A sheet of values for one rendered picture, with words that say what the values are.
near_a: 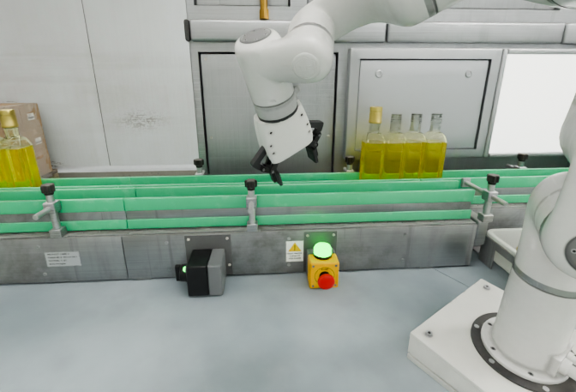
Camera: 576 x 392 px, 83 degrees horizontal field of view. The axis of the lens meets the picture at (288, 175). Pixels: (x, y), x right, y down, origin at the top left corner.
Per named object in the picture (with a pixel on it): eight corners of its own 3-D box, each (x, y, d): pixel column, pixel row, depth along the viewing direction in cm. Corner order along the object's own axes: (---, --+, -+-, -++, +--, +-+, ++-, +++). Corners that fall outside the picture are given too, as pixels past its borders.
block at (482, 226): (465, 228, 96) (470, 207, 93) (486, 244, 87) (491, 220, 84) (453, 229, 95) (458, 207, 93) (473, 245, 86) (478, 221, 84)
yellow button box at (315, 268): (332, 272, 86) (333, 247, 84) (339, 290, 79) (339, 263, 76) (306, 273, 85) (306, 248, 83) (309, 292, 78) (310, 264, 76)
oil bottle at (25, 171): (49, 208, 94) (25, 108, 86) (36, 215, 89) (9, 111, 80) (28, 208, 94) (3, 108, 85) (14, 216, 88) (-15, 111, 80)
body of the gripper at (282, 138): (288, 83, 61) (300, 129, 69) (242, 109, 59) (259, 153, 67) (310, 97, 56) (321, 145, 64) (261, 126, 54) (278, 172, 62)
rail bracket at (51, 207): (71, 234, 80) (59, 182, 75) (52, 250, 73) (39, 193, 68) (54, 234, 79) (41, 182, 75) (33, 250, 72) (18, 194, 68)
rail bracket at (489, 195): (465, 204, 95) (472, 163, 91) (506, 231, 79) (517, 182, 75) (455, 204, 95) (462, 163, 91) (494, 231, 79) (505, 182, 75)
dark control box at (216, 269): (226, 276, 84) (225, 247, 81) (223, 297, 76) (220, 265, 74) (194, 278, 83) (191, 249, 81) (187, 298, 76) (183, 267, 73)
